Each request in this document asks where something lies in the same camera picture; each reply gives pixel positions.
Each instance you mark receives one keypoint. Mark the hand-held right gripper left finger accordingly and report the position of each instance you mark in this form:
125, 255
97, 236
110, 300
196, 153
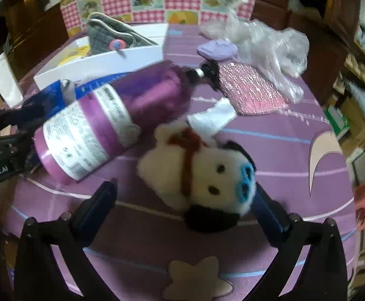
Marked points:
97, 208

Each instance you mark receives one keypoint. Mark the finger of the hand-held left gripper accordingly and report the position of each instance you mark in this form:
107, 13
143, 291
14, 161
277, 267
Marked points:
54, 91
27, 150

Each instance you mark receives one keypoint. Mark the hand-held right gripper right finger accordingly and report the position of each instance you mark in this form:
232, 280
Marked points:
267, 214

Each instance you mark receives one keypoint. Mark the white cardboard box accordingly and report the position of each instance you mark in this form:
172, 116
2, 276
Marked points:
107, 62

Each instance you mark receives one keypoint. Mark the white and black plush toy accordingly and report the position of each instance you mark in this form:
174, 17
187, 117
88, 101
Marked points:
201, 175

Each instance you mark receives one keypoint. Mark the purple pump bottle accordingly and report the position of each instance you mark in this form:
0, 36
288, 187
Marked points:
151, 91

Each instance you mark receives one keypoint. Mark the pink glitter sponge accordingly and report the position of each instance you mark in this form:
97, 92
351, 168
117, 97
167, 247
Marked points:
248, 91

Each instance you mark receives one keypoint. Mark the yellow cloth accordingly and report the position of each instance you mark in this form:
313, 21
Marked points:
74, 56

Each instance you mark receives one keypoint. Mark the white paper bag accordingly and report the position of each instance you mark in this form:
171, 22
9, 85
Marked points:
5, 81

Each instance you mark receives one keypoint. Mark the dark wooden cabinet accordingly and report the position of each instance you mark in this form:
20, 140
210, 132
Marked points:
29, 22

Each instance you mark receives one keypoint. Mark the grey plaid slipper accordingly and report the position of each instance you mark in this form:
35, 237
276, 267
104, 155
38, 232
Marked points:
104, 34

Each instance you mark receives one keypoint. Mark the white paper tag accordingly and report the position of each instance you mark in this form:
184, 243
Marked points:
213, 116

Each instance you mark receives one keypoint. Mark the green box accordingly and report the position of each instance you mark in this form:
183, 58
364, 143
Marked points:
339, 122

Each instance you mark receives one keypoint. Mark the cluttered storage shelf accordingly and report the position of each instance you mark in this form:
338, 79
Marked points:
364, 84

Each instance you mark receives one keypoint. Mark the clear plastic bag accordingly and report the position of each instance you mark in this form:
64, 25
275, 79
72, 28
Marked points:
273, 47

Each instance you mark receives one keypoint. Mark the lilac pouch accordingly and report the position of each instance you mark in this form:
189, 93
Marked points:
216, 48

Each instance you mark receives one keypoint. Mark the brown wooden cabinet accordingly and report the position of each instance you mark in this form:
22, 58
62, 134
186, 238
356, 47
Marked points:
320, 12

